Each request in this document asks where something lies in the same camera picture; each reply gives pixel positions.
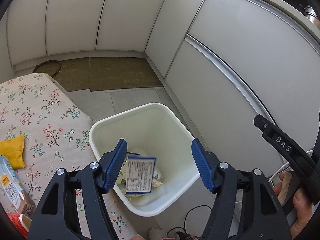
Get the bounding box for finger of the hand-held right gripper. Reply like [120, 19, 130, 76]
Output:
[254, 114, 320, 205]

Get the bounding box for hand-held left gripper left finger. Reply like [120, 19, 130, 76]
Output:
[27, 138, 128, 240]

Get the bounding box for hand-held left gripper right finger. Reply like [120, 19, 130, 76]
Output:
[191, 138, 293, 240]

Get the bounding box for blue tissue pack white label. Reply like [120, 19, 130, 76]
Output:
[125, 155, 157, 195]

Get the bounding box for small white tissue wad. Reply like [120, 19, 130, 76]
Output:
[152, 170, 163, 188]

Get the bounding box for white plastic trash bin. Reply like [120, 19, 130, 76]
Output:
[89, 102, 202, 217]

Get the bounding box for yellow packet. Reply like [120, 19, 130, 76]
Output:
[0, 134, 27, 169]

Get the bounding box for light blue drink carton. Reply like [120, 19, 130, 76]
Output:
[0, 155, 38, 218]

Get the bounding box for red instant noodle cup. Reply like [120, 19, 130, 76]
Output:
[6, 211, 32, 233]

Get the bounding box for person's right hand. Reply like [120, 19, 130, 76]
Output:
[272, 172, 315, 232]

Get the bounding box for plaid trousers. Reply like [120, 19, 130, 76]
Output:
[176, 232, 200, 240]

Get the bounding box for large woven floor mat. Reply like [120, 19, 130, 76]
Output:
[89, 57, 164, 92]

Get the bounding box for small woven floor mat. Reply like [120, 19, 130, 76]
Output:
[52, 58, 91, 92]

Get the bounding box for dark rimmed round mat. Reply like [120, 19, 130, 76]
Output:
[34, 60, 62, 77]

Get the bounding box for stainless steel pot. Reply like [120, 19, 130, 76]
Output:
[299, 4, 317, 22]

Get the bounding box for white cable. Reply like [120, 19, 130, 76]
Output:
[269, 150, 313, 182]

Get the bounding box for black cable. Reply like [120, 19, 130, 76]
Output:
[170, 205, 213, 234]

